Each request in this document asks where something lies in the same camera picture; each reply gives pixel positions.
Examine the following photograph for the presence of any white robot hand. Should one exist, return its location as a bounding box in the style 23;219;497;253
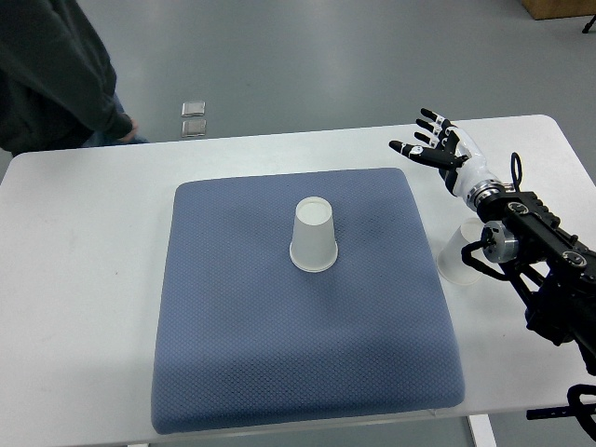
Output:
388;108;499;198

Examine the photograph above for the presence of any white paper cup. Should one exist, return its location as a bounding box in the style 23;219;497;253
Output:
436;218;483;286
290;196;338;273

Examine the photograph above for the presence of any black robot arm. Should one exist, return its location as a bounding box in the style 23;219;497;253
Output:
389;109;595;374

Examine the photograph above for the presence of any white paper cup on mat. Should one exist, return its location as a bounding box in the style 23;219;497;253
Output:
290;196;338;273

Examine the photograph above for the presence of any wooden box in corner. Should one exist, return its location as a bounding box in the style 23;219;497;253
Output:
521;0;595;20

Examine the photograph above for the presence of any black tripod leg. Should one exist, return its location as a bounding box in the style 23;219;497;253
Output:
582;15;596;34

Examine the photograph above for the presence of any upper metal floor plate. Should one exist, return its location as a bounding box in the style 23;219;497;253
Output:
181;101;206;117

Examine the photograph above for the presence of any metal floor plate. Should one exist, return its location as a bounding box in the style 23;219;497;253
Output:
181;101;206;117
182;118;207;138

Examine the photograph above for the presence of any lower metal floor plate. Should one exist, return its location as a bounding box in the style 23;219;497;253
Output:
182;118;207;138

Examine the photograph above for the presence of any blue textured cushion mat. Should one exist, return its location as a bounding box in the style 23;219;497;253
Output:
152;168;465;434

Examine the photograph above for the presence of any white table leg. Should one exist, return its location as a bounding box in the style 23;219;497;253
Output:
467;414;497;447

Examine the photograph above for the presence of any black desk control panel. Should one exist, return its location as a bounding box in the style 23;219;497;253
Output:
525;406;577;420

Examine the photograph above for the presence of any person in dark sweater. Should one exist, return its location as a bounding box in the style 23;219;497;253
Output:
1;1;144;156

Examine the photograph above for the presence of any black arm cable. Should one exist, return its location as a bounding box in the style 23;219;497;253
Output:
509;152;523;191

